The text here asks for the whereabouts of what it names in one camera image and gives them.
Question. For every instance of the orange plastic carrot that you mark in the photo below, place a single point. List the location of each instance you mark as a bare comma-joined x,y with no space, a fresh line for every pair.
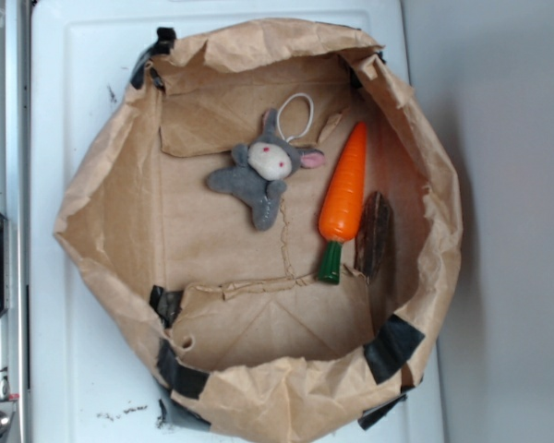
340,215

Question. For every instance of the aluminium frame rail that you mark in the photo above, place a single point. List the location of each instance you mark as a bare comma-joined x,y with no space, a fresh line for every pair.
14,131

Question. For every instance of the brown paper bag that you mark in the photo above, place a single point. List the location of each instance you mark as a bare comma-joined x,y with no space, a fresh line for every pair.
234,323

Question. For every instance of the gray plush bunny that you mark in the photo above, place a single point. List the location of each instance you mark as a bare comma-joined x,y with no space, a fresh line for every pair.
260,168

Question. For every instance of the brown wooden piece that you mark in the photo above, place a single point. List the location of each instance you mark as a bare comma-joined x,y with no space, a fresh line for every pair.
373,234

